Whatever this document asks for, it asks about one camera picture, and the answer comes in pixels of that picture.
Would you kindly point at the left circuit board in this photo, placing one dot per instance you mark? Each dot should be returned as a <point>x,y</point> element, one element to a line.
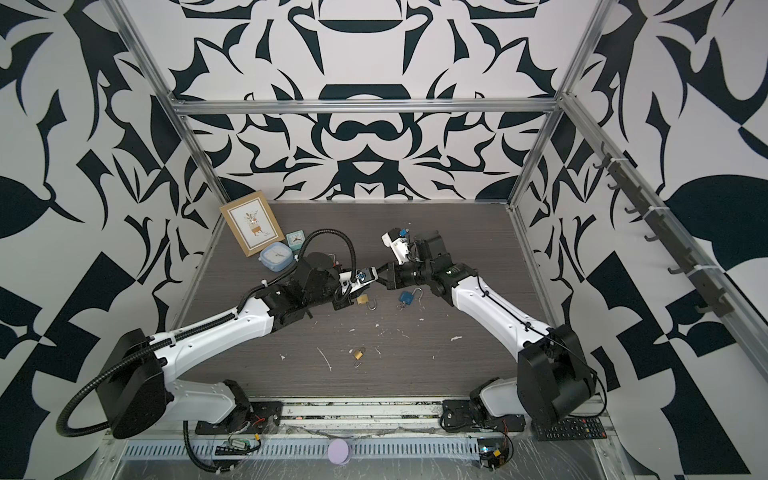
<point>239,447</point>

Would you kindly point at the right circuit board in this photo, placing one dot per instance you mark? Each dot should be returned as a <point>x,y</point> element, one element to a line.
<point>494,453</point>

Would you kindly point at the brass padlock centre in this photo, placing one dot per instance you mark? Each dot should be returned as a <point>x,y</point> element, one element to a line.
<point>365,300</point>

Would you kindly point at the wooden picture frame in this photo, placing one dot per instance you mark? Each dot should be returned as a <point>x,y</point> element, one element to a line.
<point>252,222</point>

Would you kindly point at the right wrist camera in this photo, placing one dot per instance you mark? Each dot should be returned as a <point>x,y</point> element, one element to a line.
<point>398,241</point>

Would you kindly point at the black remote control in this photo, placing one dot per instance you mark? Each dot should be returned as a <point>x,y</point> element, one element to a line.
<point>571,429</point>

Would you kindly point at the black coat hook rack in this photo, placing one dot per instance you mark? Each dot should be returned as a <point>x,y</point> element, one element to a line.
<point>690,260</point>

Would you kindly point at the white slotted cable duct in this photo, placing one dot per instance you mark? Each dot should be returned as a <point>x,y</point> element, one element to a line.
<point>312,449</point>

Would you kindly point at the blue padlock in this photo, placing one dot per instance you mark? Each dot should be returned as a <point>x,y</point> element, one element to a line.
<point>406,298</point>

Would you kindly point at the purple round lid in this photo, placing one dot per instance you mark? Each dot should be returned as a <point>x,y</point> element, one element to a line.
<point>339,452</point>

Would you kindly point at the small black padlock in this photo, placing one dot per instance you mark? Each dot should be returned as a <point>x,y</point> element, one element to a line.
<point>367,275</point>

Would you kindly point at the green square alarm clock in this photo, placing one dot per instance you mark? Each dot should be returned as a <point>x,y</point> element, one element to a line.
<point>295,240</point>

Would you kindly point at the circuit board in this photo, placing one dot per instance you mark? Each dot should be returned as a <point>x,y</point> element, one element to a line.
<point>494,453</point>
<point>239,447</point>

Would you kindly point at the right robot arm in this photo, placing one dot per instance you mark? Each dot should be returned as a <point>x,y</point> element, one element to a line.
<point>553,376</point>

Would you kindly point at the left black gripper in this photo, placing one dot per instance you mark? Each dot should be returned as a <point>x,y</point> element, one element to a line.
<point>346,301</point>

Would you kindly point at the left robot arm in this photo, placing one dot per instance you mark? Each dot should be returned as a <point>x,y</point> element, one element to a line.
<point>141,385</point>

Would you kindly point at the blue square alarm clock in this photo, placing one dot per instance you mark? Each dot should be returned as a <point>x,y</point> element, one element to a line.
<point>276,257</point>

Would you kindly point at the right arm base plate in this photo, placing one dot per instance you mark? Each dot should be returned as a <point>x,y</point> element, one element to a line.
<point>470,416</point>

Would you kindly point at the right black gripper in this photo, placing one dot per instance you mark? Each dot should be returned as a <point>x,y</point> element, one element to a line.
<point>394,276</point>

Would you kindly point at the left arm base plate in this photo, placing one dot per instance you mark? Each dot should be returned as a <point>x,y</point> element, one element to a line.
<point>259,418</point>

